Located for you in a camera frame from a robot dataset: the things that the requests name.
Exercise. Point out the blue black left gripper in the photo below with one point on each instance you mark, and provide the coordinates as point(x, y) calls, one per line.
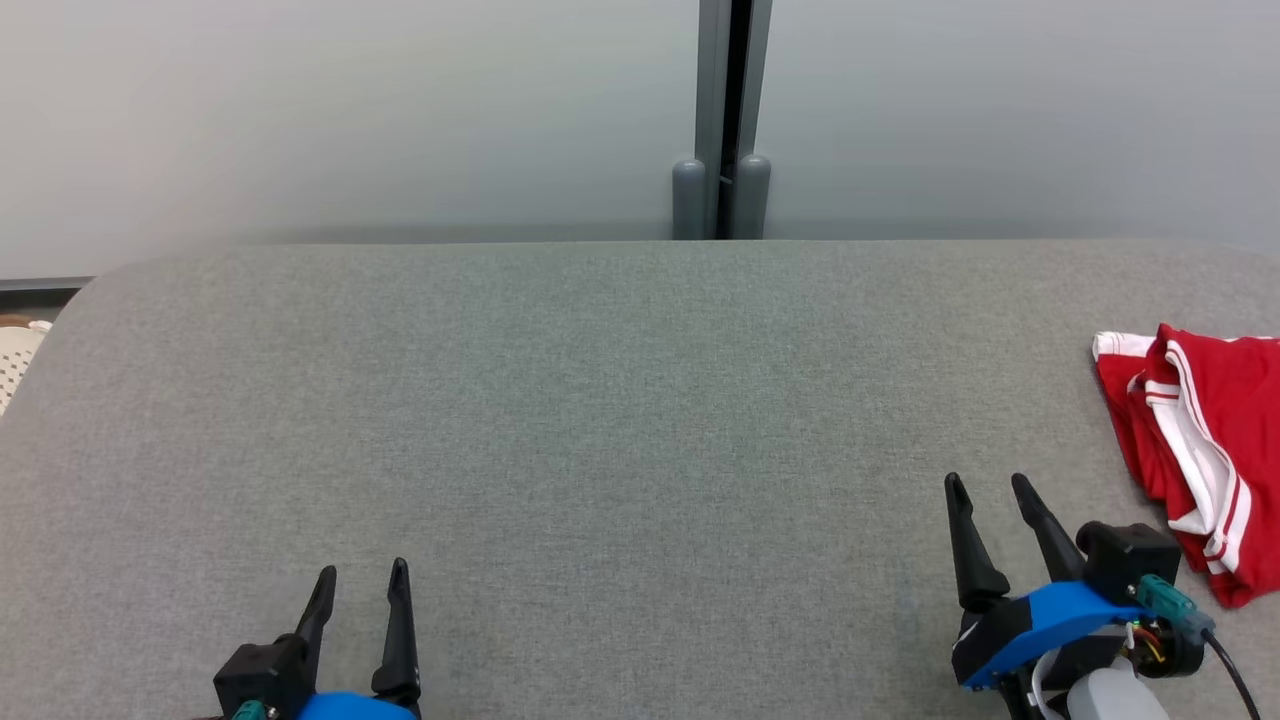
point(355, 708)

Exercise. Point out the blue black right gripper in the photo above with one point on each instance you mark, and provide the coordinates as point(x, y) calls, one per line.
point(1040, 625)

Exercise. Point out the red shirt with white sleeves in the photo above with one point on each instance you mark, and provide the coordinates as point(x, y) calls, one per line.
point(1250, 420)

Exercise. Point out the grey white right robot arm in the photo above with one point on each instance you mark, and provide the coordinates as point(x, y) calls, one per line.
point(1115, 700)

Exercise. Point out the cream perforated laundry basket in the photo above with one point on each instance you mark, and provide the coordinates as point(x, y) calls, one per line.
point(18, 360)

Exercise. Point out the dark grey baseboard strip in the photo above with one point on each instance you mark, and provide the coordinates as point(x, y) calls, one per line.
point(45, 283)

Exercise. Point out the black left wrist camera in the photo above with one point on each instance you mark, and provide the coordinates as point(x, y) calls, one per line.
point(260, 675)

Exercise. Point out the grey rounded post foot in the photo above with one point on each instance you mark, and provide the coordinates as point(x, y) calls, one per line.
point(752, 200)
point(689, 200)

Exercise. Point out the grey partition post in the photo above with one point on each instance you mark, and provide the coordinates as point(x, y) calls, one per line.
point(715, 80)

